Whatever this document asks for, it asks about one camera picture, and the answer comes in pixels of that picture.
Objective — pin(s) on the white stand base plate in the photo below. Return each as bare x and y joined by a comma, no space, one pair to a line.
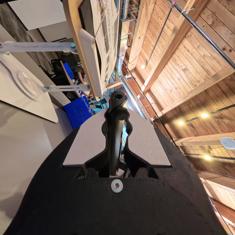
27,102

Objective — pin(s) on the silver ventilation duct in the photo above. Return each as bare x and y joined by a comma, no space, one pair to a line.
131,95

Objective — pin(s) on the instruction poster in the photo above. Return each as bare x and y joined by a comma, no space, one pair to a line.
108,27

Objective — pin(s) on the black ceiling pipe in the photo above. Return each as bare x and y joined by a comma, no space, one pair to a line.
202,34

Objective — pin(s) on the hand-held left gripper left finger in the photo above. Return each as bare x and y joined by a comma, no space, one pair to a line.
86,143

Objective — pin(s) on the black tablet screen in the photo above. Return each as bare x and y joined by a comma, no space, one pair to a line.
86,18

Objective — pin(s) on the small blue storage bin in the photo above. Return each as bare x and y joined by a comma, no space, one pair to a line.
68,70
77,112

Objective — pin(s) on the white rounded holder bar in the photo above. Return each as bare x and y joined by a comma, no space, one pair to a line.
90,60

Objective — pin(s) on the black remote control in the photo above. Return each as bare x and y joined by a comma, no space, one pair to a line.
114,137

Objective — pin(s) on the wooden display board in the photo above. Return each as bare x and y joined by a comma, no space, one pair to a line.
73,22

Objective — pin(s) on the white ceiling sensor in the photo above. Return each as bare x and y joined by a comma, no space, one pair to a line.
228,143

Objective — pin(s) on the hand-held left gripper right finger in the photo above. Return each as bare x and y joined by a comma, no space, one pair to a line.
148,143

